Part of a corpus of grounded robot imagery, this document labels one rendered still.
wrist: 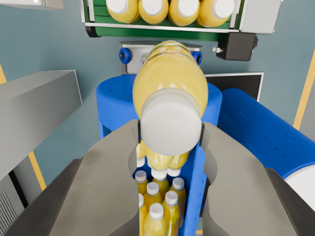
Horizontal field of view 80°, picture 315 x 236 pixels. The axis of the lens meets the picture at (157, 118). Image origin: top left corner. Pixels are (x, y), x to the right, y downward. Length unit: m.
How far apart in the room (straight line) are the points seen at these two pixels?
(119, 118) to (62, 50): 1.39
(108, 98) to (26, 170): 2.11
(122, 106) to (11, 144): 0.81
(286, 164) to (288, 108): 1.20
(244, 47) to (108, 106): 0.38
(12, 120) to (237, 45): 0.97
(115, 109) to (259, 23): 0.55
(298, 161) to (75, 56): 1.52
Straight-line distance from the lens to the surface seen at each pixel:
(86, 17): 0.59
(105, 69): 1.61
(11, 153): 1.09
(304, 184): 0.83
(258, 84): 1.59
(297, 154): 0.83
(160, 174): 0.47
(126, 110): 0.33
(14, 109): 1.10
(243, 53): 0.57
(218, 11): 0.45
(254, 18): 0.73
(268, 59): 1.75
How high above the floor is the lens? 1.52
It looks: 66 degrees down
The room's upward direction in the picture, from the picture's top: 178 degrees counter-clockwise
